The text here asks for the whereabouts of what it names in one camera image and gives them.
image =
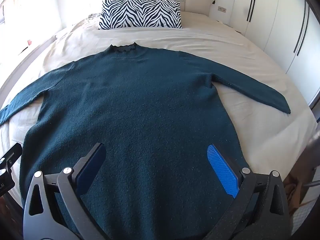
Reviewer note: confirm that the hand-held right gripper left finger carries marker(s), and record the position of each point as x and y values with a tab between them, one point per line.
92	165

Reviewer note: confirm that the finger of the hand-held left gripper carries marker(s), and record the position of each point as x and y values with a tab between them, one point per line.
13	151

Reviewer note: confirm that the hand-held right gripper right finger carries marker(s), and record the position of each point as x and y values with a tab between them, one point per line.
222	170

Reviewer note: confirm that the teal knit sweater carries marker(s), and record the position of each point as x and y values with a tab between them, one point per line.
140	105

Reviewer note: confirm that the bed with beige sheet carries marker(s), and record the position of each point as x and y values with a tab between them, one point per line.
200	40

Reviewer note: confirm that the zebra print pillow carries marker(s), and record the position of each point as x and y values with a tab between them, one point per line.
140	13

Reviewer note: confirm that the white wardrobe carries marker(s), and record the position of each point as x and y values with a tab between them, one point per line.
275	17

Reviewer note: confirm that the wall socket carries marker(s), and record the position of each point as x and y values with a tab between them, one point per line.
222	9

